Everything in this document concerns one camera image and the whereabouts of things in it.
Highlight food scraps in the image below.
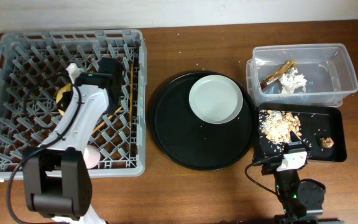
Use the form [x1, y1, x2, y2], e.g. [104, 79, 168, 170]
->
[259, 110, 302, 144]

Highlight white tissue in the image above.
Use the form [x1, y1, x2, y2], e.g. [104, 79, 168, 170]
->
[278, 68, 307, 94]

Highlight gold snack wrapper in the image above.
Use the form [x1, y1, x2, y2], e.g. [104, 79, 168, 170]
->
[259, 60, 296, 90]

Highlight grey plate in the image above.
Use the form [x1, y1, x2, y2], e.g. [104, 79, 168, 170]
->
[188, 75, 244, 124]

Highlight wooden chopstick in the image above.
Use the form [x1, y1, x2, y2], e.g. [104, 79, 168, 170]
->
[92, 106, 122, 134]
[129, 63, 134, 129]

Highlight pink cup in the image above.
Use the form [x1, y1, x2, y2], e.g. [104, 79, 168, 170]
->
[83, 145, 101, 169]

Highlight yellow bowl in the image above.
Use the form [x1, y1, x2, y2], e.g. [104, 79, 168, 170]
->
[55, 83, 73, 116]

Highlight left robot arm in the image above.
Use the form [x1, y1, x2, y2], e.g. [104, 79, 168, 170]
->
[22, 58, 124, 223]

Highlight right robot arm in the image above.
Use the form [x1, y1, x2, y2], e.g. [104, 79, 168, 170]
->
[262, 131, 326, 223]

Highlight grey plastic dishwasher rack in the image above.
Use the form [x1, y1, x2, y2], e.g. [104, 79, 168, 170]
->
[0, 29, 147, 182]

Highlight black rectangular tray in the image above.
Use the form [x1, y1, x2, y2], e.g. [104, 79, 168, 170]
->
[258, 103, 347, 162]

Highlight brown food lump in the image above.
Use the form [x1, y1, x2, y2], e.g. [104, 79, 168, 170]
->
[319, 137, 334, 148]

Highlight clear plastic bin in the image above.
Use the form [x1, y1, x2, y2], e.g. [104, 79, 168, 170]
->
[246, 44, 358, 107]

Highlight round black tray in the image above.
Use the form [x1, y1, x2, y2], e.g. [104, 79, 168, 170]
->
[148, 71, 257, 170]

